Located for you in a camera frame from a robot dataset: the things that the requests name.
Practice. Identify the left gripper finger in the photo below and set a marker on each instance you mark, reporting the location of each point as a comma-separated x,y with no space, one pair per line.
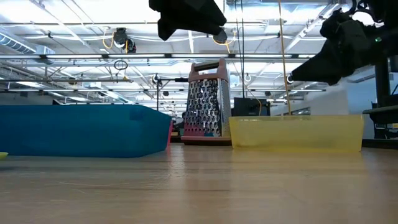
186,15

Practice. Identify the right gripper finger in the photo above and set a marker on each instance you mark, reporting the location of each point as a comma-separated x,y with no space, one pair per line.
323,67

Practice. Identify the yellow translucent plastic bin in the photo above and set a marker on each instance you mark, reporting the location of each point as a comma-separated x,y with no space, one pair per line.
295,133

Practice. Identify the teal plastic bin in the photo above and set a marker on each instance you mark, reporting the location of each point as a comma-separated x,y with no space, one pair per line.
77,130

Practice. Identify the lime green spoon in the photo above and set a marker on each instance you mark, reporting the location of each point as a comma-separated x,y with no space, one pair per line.
3,155

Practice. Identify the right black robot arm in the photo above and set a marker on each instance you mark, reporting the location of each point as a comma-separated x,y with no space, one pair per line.
385,12

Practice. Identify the black background monitor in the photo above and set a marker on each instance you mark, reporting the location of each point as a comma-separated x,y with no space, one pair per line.
250,107

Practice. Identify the pink metal box grater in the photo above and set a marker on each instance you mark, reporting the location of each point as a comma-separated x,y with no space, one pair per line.
206,109

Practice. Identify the pink plastic bin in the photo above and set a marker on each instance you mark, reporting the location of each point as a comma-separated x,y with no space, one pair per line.
170,133

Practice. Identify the black camera stand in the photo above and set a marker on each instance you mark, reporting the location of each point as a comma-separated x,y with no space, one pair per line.
157,93

